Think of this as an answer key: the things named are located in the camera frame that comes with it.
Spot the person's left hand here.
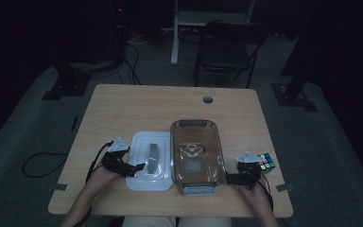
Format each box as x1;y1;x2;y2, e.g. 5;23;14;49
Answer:
88;165;122;192

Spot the black stand with square base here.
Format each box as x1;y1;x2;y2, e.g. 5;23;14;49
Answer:
270;0;329;113
42;61;93;101

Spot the multicoloured puzzle cube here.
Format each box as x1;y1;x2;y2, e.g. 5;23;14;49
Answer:
257;152;276;175

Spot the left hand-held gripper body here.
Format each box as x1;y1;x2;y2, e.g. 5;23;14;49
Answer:
102;136;130;174

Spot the black folding chair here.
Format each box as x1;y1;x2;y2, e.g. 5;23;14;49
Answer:
193;20;270;90

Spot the black looped floor cable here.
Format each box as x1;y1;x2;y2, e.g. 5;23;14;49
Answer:
22;151;70;179

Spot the white metal desk frame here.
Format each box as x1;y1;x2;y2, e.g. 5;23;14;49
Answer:
169;0;257;66

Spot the black floor cables bundle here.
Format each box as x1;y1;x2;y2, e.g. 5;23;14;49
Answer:
118;31;144;86

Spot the person's right leg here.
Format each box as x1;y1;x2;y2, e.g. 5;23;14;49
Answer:
179;217;233;227

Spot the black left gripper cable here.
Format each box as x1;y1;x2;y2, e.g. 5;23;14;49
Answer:
74;141;113;227

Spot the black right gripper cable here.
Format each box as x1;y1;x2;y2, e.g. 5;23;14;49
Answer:
259;180;274;213

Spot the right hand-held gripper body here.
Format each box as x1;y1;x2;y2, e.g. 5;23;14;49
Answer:
235;151;264;189

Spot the translucent grey storage container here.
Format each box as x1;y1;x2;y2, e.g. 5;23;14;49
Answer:
169;118;228;197

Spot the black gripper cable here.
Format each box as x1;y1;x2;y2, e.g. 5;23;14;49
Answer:
259;180;274;213
74;141;113;227

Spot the grey round stand base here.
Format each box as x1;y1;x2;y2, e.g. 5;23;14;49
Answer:
68;59;121;74

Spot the person's right hand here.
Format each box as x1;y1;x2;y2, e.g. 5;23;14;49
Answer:
240;178;271;209

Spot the white lid with grey handle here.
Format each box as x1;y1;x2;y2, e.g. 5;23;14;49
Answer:
125;131;174;192

